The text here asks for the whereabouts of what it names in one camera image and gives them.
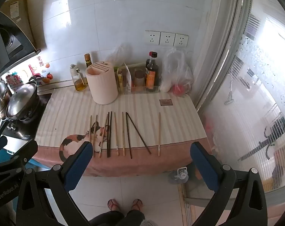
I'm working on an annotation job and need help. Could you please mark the white brown packet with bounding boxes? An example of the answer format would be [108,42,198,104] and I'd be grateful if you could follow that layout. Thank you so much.
[124,62,133,89]

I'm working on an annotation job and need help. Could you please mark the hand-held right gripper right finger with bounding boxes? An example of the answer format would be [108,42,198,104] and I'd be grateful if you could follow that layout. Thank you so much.
[190,142,267,226]

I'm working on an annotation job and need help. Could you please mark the black wok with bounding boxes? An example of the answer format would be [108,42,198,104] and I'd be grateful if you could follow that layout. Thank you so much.
[5,92,41,123]

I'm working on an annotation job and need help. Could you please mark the yellow green packet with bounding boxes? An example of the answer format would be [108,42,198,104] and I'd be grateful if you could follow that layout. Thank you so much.
[117,68,124,92]

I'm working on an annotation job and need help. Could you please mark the steel wok with lid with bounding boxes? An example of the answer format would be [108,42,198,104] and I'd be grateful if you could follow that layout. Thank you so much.
[6,84,37,118]

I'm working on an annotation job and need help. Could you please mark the oil dispenser bottle white top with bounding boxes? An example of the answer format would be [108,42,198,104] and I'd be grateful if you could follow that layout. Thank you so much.
[70,64,88,91]

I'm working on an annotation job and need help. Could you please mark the hanging mop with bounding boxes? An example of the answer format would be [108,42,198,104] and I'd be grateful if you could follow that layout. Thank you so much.
[224,72,236,106]

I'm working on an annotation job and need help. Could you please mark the person's left foot in sandal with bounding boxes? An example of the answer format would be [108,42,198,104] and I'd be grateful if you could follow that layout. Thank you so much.
[107,199,121,211]

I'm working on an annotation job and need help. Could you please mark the soy sauce bottle red cap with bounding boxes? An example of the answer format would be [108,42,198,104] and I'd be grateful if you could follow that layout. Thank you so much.
[145,51,162,93]

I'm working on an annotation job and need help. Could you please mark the person's foot in sandal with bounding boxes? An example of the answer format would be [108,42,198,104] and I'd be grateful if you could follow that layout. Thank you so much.
[131,199,143,211]
[107,199,121,211]

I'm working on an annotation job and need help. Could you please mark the cream utensil holder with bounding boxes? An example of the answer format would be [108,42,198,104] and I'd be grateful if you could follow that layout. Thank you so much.
[85,61,119,105]

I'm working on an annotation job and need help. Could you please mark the red round object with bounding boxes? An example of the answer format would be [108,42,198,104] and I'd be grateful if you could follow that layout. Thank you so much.
[172,84,187,96]

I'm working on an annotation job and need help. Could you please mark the person's right leg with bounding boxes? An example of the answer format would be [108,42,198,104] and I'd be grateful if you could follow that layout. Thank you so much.
[124,209,146,226]

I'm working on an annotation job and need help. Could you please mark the person's left leg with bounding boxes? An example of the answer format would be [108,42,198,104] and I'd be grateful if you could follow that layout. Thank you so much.
[89,210,124,226]

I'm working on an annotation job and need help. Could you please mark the brown cylindrical jar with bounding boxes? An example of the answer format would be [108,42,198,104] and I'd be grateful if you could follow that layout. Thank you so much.
[134,69,146,87]

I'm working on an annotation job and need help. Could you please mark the dark bottle with gold cap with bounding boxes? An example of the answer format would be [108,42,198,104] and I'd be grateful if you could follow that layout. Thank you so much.
[84,53,93,69]

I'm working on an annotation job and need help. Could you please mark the white wall socket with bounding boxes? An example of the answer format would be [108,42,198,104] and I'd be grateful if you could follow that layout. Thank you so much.
[145,31,161,45]
[175,33,189,48]
[159,32,175,47]

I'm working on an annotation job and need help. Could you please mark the row of light chopsticks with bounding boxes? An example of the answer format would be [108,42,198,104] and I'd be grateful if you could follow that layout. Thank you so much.
[88,112,162,159]

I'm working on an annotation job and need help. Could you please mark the sliding glass door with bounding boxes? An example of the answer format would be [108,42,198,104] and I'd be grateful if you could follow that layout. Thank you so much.
[195,0,285,195]

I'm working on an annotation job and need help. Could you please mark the person's leg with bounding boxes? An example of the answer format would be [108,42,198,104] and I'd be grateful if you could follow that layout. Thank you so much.
[89,210,124,226]
[124,209,146,226]

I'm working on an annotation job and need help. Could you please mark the clear plastic bag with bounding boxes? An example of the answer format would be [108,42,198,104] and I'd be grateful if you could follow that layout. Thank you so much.
[106,45,133,69]
[161,48,195,96]

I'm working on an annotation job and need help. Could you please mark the striped tablecloth with cat print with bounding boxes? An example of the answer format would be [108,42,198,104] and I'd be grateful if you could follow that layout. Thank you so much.
[33,88,212,177]

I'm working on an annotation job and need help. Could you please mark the clear plastic organizer tray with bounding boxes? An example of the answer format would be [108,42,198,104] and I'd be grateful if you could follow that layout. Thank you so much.
[117,62,162,94]

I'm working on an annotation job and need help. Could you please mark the cartoon figure wall sticker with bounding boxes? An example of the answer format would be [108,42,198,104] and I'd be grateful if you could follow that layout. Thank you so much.
[5,74,23,86]

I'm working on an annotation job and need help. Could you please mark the person's right foot in sandal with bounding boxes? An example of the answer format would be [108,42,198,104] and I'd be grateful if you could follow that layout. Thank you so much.
[131,199,143,211]

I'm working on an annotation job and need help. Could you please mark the black range hood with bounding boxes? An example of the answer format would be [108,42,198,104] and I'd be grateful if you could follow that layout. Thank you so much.
[0,11,41,79]

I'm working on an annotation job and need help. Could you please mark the large water jug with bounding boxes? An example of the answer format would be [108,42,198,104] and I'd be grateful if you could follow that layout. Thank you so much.
[168,166,189,185]

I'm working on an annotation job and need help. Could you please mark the dark wooden chopstick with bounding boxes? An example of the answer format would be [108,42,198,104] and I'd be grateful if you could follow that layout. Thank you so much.
[108,111,113,158]
[106,112,110,158]
[126,112,133,159]
[126,113,152,155]

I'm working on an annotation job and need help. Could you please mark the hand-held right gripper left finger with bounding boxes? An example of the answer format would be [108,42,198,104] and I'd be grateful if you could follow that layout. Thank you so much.
[15,141,94,226]

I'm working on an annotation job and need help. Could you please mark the black stove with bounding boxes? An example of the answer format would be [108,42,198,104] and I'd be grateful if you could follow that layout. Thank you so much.
[0,94,53,140]

